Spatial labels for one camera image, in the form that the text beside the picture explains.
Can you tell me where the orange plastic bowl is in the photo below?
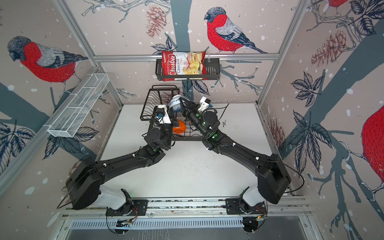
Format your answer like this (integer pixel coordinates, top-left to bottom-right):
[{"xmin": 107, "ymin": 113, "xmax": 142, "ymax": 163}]
[{"xmin": 173, "ymin": 120, "xmax": 187, "ymax": 134}]

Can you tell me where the blue floral ceramic bowl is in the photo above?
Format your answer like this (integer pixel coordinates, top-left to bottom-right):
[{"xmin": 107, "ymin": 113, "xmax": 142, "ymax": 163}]
[{"xmin": 169, "ymin": 95, "xmax": 183, "ymax": 116}]

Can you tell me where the black wire dish rack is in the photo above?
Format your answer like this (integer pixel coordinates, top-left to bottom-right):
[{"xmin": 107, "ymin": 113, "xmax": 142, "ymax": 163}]
[{"xmin": 140, "ymin": 85, "xmax": 203, "ymax": 141}]

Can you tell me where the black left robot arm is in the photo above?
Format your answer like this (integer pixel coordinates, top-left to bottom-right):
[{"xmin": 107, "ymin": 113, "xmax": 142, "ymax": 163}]
[{"xmin": 66, "ymin": 124, "xmax": 173, "ymax": 210}]

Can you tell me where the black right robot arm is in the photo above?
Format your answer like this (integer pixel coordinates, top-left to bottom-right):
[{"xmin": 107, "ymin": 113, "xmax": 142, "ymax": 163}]
[{"xmin": 179, "ymin": 98, "xmax": 291, "ymax": 204}]

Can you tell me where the red cassava chips bag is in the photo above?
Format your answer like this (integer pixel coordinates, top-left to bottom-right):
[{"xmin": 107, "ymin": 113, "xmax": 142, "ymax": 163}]
[{"xmin": 161, "ymin": 51, "xmax": 207, "ymax": 82}]

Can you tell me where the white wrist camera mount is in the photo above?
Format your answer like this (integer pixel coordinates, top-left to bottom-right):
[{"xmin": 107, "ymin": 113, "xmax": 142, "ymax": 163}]
[
  {"xmin": 155, "ymin": 105, "xmax": 172, "ymax": 125},
  {"xmin": 198, "ymin": 97, "xmax": 211, "ymax": 113}
]

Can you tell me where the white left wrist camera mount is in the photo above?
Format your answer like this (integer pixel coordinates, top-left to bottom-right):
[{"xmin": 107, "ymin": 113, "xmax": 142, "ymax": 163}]
[{"xmin": 155, "ymin": 105, "xmax": 172, "ymax": 125}]

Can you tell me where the black wall shelf basket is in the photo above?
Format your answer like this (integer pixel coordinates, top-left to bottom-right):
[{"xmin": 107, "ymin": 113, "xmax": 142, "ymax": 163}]
[{"xmin": 155, "ymin": 58, "xmax": 221, "ymax": 82}]

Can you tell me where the aluminium mounting rail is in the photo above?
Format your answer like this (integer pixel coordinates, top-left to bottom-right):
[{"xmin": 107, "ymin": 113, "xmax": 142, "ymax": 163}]
[{"xmin": 63, "ymin": 196, "xmax": 313, "ymax": 220}]

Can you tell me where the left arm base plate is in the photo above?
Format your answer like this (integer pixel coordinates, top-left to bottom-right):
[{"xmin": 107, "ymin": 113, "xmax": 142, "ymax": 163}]
[{"xmin": 106, "ymin": 200, "xmax": 149, "ymax": 217}]

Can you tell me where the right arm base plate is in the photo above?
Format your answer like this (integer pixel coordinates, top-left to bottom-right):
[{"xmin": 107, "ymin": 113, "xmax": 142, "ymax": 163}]
[{"xmin": 224, "ymin": 198, "xmax": 267, "ymax": 215}]

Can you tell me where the white wire wall basket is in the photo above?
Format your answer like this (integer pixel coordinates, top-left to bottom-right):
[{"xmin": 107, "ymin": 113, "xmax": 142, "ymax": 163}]
[{"xmin": 48, "ymin": 73, "xmax": 110, "ymax": 138}]

